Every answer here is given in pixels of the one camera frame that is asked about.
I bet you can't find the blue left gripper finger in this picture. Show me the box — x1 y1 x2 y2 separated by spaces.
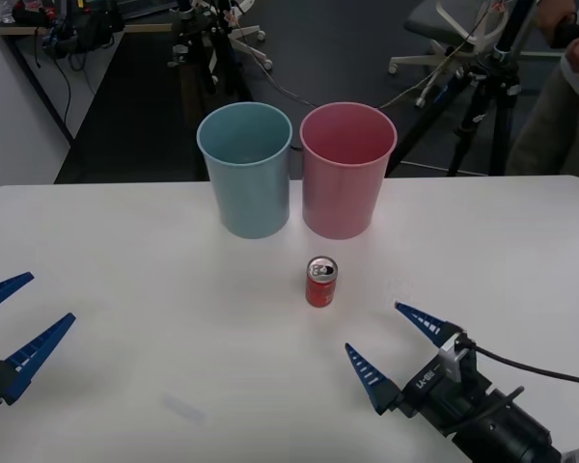
0 271 36 319
0 312 77 410

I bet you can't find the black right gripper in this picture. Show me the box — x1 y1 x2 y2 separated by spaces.
344 301 494 438

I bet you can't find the red drink can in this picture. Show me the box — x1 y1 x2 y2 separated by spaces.
304 256 340 310

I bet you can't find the pink plastic bin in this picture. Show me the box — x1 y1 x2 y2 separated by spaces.
298 100 399 241

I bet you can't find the pale blue plastic bin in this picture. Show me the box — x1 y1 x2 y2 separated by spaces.
195 101 293 241

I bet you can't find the desk with wooden edge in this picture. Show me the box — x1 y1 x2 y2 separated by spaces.
0 0 187 142

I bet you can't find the person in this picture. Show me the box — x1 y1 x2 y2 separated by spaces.
505 0 579 190

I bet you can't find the black electronic equipment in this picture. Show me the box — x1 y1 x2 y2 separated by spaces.
9 0 126 57

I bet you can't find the black tripod with thick column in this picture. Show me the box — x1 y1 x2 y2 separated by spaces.
388 0 538 177

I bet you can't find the black tripod with silver knobs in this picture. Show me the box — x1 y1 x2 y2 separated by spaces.
167 0 253 126

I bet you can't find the white chair base with casters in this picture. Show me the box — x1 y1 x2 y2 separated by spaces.
228 26 274 72

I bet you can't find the office chair with white base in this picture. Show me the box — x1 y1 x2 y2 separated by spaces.
388 0 512 108

